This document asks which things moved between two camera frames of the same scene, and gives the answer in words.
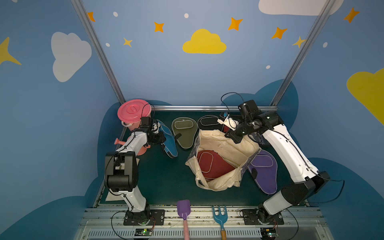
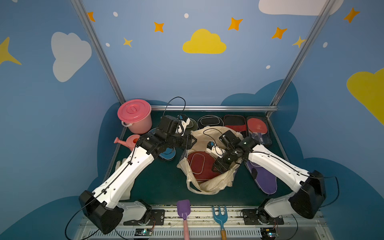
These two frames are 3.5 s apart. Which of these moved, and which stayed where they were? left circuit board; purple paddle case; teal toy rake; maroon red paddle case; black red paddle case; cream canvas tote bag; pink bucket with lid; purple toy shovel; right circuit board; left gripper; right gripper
Moved: cream canvas tote bag; right gripper; maroon red paddle case; left gripper; black red paddle case
Stayed: purple toy shovel; purple paddle case; teal toy rake; left circuit board; pink bucket with lid; right circuit board
